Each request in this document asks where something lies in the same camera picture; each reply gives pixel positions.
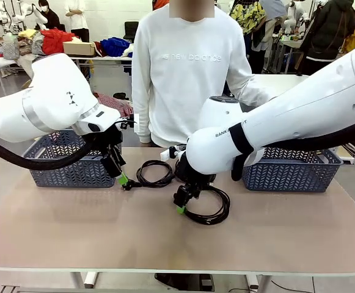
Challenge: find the person in yellow patterned jacket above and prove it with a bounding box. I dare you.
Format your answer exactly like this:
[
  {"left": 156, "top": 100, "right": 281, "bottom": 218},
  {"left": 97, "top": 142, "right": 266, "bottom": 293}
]
[{"left": 230, "top": 0, "right": 268, "bottom": 74}]

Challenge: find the black left arm hose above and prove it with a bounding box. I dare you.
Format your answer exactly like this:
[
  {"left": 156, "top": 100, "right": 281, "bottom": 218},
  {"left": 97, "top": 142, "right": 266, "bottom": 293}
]
[{"left": 0, "top": 129, "right": 104, "bottom": 171}]

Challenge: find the white ironing table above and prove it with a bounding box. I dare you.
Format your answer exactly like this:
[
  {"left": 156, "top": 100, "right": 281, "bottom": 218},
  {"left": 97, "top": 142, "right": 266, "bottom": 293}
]
[{"left": 0, "top": 56, "right": 33, "bottom": 90}]

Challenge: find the person in black top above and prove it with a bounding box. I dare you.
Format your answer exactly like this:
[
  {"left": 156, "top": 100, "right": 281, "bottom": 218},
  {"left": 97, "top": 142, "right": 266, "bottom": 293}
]
[{"left": 35, "top": 0, "right": 61, "bottom": 31}]

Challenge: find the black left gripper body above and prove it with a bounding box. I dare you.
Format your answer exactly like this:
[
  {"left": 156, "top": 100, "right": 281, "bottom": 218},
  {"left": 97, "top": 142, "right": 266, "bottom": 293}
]
[{"left": 96, "top": 124, "right": 124, "bottom": 160}]

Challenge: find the black chair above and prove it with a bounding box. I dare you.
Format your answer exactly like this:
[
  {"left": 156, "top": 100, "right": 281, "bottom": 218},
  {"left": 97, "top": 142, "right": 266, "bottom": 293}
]
[{"left": 123, "top": 20, "right": 140, "bottom": 42}]

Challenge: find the person in white sweatshirt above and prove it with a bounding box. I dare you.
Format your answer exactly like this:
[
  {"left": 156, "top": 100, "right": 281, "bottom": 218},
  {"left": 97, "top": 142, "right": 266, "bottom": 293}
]
[{"left": 131, "top": 0, "right": 273, "bottom": 148}]

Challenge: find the person in white shirt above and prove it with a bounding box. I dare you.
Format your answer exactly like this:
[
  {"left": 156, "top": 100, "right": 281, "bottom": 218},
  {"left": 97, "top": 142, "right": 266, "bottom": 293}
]
[{"left": 64, "top": 0, "right": 90, "bottom": 44}]

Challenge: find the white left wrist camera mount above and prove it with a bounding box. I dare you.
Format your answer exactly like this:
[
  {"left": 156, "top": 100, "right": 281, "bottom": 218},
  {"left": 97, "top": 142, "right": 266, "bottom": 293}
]
[{"left": 119, "top": 112, "right": 142, "bottom": 134}]

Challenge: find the black arm hose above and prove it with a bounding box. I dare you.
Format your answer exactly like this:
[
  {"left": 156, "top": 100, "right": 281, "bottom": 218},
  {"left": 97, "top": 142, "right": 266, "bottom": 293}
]
[
  {"left": 0, "top": 129, "right": 104, "bottom": 171},
  {"left": 229, "top": 117, "right": 355, "bottom": 183}
]

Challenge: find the person left forearm white sleeve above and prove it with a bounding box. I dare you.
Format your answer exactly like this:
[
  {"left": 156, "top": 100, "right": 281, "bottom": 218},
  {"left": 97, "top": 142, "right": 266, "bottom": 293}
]
[{"left": 241, "top": 76, "right": 273, "bottom": 108}]

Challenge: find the person in black jacket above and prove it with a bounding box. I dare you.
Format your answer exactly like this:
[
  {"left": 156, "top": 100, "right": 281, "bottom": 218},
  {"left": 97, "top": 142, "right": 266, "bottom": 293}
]
[{"left": 299, "top": 0, "right": 355, "bottom": 76}]

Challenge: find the red checkered cloth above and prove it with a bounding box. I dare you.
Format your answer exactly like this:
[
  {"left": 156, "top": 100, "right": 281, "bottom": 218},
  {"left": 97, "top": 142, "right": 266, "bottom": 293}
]
[{"left": 95, "top": 92, "right": 134, "bottom": 118}]

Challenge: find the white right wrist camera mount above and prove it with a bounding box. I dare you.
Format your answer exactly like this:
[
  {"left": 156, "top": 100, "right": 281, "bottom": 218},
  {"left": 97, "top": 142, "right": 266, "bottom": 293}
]
[{"left": 159, "top": 144, "right": 188, "bottom": 161}]

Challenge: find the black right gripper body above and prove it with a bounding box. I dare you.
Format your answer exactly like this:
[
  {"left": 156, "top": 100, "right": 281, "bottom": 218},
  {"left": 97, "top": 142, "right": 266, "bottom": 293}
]
[{"left": 174, "top": 157, "right": 209, "bottom": 197}]

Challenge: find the white table with clothes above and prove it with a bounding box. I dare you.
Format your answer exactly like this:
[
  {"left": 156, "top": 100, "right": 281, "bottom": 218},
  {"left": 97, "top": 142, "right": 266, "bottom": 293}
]
[{"left": 70, "top": 54, "right": 134, "bottom": 80}]

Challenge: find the white side table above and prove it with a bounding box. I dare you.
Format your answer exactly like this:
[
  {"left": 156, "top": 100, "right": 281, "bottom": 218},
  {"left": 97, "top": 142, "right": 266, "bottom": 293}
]
[{"left": 249, "top": 74, "right": 311, "bottom": 101}]

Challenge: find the closed cardboard box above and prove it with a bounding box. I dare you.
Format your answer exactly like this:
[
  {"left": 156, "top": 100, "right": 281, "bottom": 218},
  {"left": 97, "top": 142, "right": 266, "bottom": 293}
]
[{"left": 62, "top": 41, "right": 97, "bottom": 57}]

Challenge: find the small black power cable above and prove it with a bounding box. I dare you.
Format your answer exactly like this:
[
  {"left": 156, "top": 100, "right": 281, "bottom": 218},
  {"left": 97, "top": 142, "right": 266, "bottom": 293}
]
[{"left": 122, "top": 160, "right": 175, "bottom": 192}]

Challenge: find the thick black cable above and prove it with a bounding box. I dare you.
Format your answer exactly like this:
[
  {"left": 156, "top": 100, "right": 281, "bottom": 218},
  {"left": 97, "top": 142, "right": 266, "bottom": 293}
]
[{"left": 181, "top": 185, "right": 232, "bottom": 227}]

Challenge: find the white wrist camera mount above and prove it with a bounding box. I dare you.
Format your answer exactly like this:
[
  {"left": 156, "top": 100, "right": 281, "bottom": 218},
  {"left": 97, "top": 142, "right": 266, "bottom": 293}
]
[
  {"left": 119, "top": 112, "right": 142, "bottom": 134},
  {"left": 159, "top": 144, "right": 188, "bottom": 161}
]

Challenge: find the blue-grey plastic basket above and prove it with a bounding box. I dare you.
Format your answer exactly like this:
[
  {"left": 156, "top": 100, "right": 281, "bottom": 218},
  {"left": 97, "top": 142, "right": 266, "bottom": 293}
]
[
  {"left": 22, "top": 129, "right": 123, "bottom": 189},
  {"left": 241, "top": 146, "right": 344, "bottom": 194}
]

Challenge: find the blue garment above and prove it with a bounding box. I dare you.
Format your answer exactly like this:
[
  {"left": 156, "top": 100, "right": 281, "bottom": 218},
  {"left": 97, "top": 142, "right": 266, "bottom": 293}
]
[{"left": 100, "top": 37, "right": 134, "bottom": 59}]

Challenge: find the black right arm hose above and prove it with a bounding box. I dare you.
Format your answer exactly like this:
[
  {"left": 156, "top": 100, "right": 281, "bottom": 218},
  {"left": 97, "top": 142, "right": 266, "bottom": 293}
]
[{"left": 229, "top": 117, "right": 355, "bottom": 183}]

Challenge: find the red garment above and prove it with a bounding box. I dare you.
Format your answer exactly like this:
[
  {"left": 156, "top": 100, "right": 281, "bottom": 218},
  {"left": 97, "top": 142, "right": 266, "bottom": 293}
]
[{"left": 40, "top": 27, "right": 81, "bottom": 56}]

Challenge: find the patterned cloth pile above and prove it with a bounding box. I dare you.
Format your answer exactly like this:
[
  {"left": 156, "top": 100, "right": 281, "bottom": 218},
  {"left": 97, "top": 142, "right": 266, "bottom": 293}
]
[{"left": 2, "top": 29, "right": 48, "bottom": 79}]

